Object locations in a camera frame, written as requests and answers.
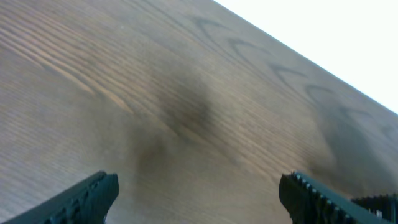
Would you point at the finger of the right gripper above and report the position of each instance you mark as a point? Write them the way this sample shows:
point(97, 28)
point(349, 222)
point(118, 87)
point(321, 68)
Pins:
point(382, 206)

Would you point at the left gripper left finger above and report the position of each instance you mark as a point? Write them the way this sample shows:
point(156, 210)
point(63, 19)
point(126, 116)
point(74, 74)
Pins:
point(86, 202)

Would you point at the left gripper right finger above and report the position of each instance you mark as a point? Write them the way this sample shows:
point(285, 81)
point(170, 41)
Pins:
point(310, 202)

